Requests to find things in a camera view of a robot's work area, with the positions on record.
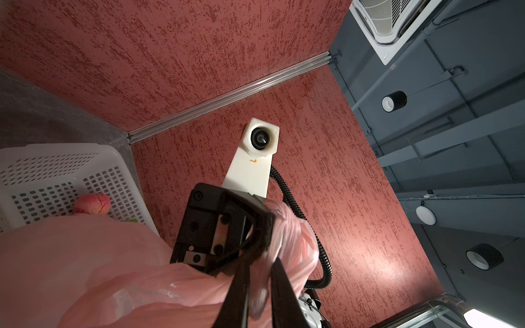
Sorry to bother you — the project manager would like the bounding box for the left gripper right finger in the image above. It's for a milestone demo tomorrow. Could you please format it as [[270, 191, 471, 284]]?
[[270, 258, 309, 328]]

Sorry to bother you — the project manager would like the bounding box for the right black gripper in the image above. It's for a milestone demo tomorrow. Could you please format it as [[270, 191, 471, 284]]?
[[170, 183, 273, 275]]

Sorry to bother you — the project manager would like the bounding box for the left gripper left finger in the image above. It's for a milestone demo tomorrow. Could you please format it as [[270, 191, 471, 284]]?
[[212, 252, 252, 328]]

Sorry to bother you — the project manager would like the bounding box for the pink plastic bag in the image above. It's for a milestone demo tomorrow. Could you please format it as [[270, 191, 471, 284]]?
[[0, 198, 321, 328]]

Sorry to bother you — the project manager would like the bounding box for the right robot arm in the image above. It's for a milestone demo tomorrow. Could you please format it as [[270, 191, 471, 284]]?
[[170, 168, 332, 327]]

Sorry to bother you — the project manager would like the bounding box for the white round ceiling light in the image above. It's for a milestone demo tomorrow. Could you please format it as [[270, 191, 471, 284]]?
[[416, 205, 437, 226]]

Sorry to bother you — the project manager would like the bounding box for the black ceiling spotlight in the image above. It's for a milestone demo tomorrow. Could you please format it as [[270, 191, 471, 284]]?
[[381, 91, 407, 113], [466, 243, 504, 271]]

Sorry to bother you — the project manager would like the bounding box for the white plastic basket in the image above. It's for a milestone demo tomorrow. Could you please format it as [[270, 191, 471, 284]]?
[[1, 143, 157, 233]]

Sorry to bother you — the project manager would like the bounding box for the white ceiling air conditioner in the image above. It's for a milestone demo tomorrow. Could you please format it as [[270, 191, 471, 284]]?
[[349, 0, 444, 65]]

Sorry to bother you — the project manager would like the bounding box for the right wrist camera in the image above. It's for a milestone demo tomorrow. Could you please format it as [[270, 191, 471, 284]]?
[[222, 118, 280, 198]]

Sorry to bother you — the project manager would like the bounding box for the right aluminium corner post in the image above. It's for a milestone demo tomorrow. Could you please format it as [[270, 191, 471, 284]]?
[[128, 51, 332, 144]]

